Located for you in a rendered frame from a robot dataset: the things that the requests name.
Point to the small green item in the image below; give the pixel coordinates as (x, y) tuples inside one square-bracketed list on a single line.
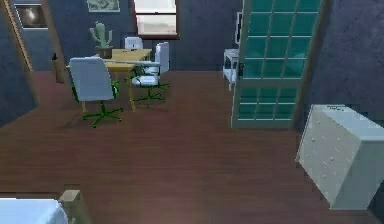
[(336, 107)]

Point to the green cactus in brown pot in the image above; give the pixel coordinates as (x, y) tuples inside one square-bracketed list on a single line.
[(102, 40)]

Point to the teal glass pane door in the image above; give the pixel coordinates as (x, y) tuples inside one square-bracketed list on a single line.
[(270, 63)]

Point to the dark framed window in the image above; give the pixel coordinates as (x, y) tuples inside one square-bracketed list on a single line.
[(31, 16)]

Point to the white side table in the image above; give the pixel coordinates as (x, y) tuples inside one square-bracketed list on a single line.
[(230, 63)]

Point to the brown framed window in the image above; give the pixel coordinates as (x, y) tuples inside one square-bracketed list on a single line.
[(156, 18)]

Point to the yellow wooden table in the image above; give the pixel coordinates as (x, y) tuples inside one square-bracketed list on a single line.
[(124, 60)]

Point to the white chest of drawers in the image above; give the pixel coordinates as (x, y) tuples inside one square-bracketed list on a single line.
[(336, 150)]

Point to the brown wooden door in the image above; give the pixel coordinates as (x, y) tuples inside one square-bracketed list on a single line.
[(53, 36)]

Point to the white office chair green base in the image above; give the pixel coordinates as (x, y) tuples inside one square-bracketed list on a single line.
[(133, 43), (151, 71), (91, 81)]

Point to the wooden bed with white bedding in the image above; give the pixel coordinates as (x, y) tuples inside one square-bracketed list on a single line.
[(36, 210)]

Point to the white framed wall picture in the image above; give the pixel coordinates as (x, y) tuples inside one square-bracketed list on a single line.
[(239, 28)]

